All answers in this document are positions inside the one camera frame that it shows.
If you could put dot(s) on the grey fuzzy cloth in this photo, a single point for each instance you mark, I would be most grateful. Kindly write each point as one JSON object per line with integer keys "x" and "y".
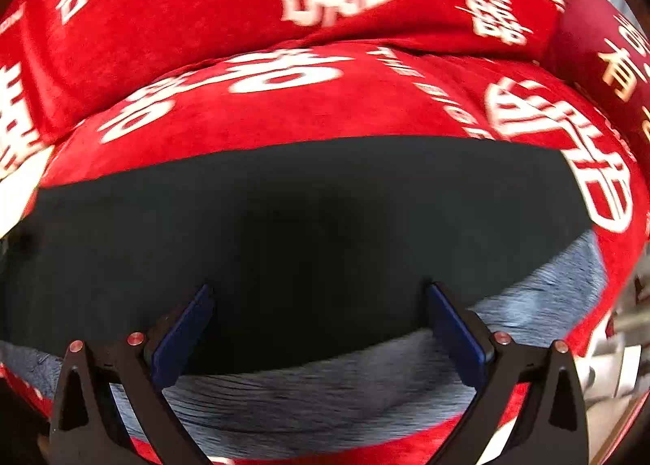
{"x": 315, "y": 404}

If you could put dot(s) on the white cloth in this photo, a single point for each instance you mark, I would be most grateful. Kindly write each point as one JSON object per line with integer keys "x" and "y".
{"x": 20, "y": 190}

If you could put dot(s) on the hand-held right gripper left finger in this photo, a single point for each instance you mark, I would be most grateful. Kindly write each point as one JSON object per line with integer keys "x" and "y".
{"x": 183, "y": 338}

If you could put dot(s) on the black pants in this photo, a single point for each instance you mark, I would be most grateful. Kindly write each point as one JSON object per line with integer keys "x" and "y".
{"x": 304, "y": 221}

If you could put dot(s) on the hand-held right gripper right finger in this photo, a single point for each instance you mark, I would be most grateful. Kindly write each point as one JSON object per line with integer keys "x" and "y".
{"x": 457, "y": 338}

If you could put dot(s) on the red printed blanket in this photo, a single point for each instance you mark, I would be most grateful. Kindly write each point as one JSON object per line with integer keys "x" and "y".
{"x": 355, "y": 104}

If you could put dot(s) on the red pillow with gold print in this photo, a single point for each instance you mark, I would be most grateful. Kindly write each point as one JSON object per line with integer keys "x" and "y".
{"x": 584, "y": 38}

